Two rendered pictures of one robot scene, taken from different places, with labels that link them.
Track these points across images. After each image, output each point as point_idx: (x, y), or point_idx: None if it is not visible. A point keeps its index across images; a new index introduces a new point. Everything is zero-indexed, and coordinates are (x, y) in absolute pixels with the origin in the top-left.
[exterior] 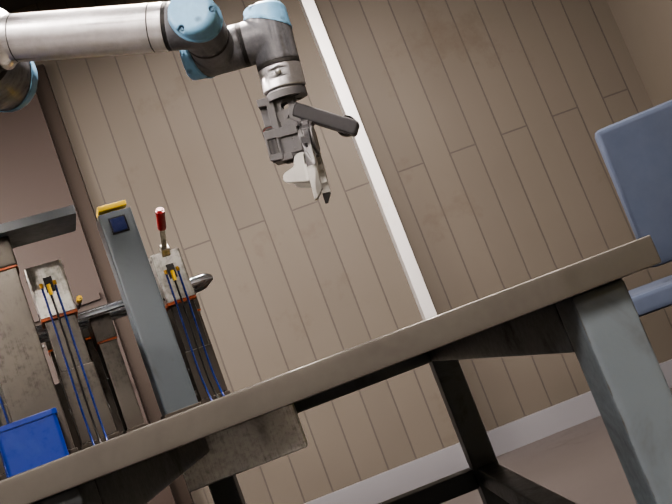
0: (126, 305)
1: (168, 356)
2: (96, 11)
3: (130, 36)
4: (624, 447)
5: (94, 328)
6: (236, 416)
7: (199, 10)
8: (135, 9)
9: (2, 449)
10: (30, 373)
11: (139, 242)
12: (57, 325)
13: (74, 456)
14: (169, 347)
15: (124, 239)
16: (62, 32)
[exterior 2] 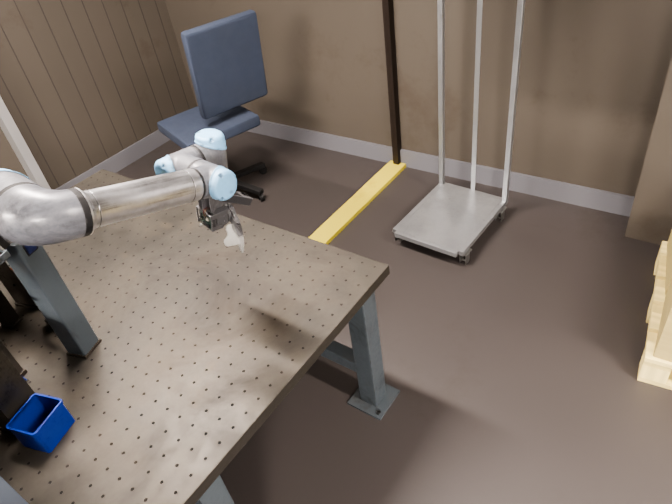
0: (41, 299)
1: (79, 321)
2: (162, 189)
3: (183, 202)
4: (359, 332)
5: None
6: (280, 400)
7: (232, 186)
8: (187, 184)
9: (41, 441)
10: (6, 378)
11: (45, 254)
12: None
13: (226, 455)
14: (78, 315)
15: (36, 256)
16: (142, 209)
